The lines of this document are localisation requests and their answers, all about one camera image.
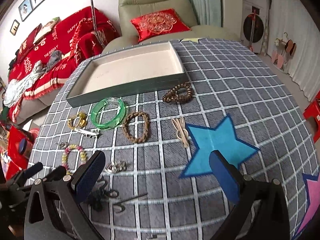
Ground silver heart pendant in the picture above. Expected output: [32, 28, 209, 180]
[105, 161, 126, 174]

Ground grey checked tablecloth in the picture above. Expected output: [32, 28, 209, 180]
[29, 39, 319, 239]

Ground red embroidered cushion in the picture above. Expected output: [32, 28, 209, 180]
[130, 9, 191, 42]

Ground grey clothes pile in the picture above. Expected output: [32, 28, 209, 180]
[3, 50, 62, 108]

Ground brown spiral hair tie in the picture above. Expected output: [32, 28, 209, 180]
[162, 81, 195, 104]

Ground white curtain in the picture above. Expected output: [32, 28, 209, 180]
[268, 0, 319, 100]

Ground small silver ring charm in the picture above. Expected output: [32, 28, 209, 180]
[56, 141, 68, 150]

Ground green translucent bangle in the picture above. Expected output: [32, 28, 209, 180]
[91, 97, 126, 129]

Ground black claw hair clip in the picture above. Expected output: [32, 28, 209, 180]
[87, 177, 119, 212]

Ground black metal hair pin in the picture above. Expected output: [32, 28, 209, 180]
[113, 192, 148, 213]

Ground silver rhinestone hair clip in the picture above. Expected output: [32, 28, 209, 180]
[74, 128, 100, 138]

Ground pink yellow beaded bracelet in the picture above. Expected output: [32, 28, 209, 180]
[61, 143, 89, 176]

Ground framed picture large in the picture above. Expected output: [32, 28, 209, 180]
[18, 0, 45, 22]

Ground red plastic stool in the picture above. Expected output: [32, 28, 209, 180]
[303, 98, 320, 142]

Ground green leather armchair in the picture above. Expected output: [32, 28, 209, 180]
[103, 0, 242, 54]

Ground pink slippers on hanger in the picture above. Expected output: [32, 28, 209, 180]
[271, 32, 297, 74]

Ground braided camera pole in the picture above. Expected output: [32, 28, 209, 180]
[89, 0, 107, 49]

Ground yellow hair tie with bead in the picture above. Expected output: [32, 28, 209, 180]
[67, 112, 89, 130]

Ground framed picture small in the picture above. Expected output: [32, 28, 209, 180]
[10, 20, 20, 36]

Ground washing machine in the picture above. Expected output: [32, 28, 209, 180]
[241, 0, 270, 54]

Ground green tray with beige lining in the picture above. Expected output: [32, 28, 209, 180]
[66, 41, 189, 107]

